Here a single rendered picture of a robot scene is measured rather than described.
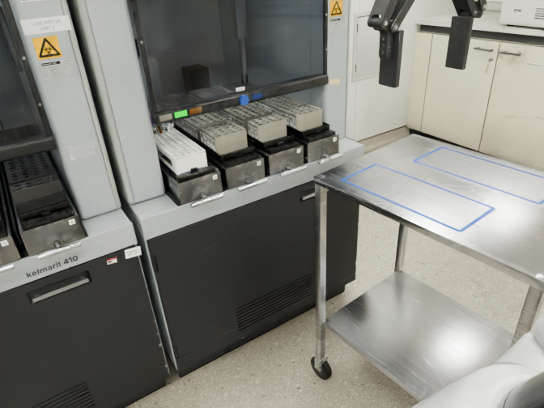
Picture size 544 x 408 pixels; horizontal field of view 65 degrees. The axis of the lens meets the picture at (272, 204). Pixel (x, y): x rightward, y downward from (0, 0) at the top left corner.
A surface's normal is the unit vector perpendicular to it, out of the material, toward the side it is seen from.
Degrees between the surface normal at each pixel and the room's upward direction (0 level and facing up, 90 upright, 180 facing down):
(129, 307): 90
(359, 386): 0
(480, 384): 28
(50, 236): 90
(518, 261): 0
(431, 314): 0
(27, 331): 90
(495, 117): 90
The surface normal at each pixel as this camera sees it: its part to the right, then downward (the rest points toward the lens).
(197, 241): 0.54, 0.40
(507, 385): 0.12, -0.63
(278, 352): -0.05, -0.87
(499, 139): -0.84, 0.31
